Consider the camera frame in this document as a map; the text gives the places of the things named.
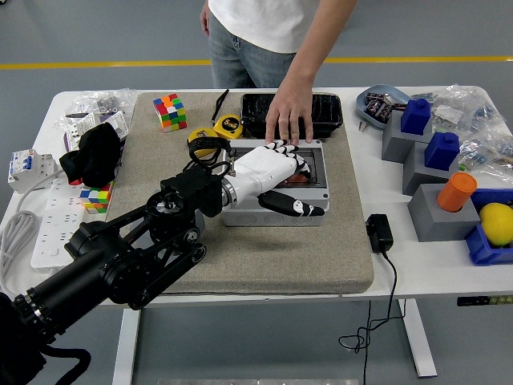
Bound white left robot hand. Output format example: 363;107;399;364
228;140;326;218

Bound person's right hand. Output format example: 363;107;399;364
199;2;212;38

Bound person's left hand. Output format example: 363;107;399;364
265;82;314;146

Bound orange cylinder battery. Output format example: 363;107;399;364
436;172;479;213
280;171;313;186

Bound grey electrical box clear lid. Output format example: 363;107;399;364
219;138;331;228

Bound blue block battery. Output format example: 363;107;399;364
423;132;461;170
400;98;432;136

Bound black plastic tray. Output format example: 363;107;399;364
239;92;345;140

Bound person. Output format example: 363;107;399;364
199;0;358;146

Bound yellow tape measure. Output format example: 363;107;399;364
211;88;244;141
187;128;222;158

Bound pale blue dish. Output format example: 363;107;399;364
355;83;414;132

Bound beige fabric mat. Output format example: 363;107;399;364
91;91;376;297

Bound large colourful puzzle cube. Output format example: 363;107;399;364
152;93;188;132

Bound silver snack packet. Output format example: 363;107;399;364
382;92;409;111

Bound grey cube holder block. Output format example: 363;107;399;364
402;140;460;197
381;110;434;164
407;183;481;243

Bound clear bag of screws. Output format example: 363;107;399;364
55;87;139;129

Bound black power adapter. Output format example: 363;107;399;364
366;213;394;254

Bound white printed package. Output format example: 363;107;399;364
63;110;130;152

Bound black cloth glove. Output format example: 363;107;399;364
59;122;125;188

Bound small colourful puzzle cube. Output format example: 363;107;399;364
79;180;115;215

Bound clear bags of parts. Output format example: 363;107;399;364
412;83;513;177

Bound white power strip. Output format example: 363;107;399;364
30;178;87;269

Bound white table leg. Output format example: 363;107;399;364
398;298;438;378
111;307;142;385

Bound white circuit breaker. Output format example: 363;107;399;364
6;148;59;195

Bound blue storage bin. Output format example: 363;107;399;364
464;188;513;266

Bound yellow lemon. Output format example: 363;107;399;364
479;202;513;247

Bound black table control panel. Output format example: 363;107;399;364
456;295;513;308

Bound black adapter cord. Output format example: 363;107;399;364
338;248;406;385

